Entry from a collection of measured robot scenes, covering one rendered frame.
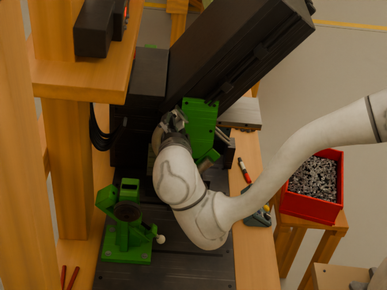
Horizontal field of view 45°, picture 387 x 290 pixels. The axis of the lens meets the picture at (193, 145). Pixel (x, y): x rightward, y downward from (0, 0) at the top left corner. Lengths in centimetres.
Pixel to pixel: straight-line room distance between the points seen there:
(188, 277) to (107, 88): 68
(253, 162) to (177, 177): 81
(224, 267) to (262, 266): 12
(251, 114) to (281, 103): 212
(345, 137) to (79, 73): 58
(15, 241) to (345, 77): 374
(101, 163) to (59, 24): 83
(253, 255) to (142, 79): 68
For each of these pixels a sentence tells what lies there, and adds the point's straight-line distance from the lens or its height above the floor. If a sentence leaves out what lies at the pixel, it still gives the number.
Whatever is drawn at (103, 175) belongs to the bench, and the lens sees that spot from 173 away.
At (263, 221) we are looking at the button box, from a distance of 159.
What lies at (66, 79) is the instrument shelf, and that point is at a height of 154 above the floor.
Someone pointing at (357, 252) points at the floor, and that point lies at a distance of 290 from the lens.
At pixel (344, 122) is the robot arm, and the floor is 157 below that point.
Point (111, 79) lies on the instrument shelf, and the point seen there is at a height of 154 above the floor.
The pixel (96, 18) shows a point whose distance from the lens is 108.
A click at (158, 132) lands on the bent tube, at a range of 146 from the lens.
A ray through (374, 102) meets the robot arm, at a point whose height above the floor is 162.
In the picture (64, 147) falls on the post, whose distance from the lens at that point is 126.
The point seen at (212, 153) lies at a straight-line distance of 153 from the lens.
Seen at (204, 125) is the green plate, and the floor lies 119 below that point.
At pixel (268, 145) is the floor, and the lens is 334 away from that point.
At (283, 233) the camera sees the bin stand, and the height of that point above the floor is 73.
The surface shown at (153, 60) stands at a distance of 168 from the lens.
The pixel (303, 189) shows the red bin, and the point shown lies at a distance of 181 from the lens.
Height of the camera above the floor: 212
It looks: 41 degrees down
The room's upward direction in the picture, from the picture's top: 8 degrees clockwise
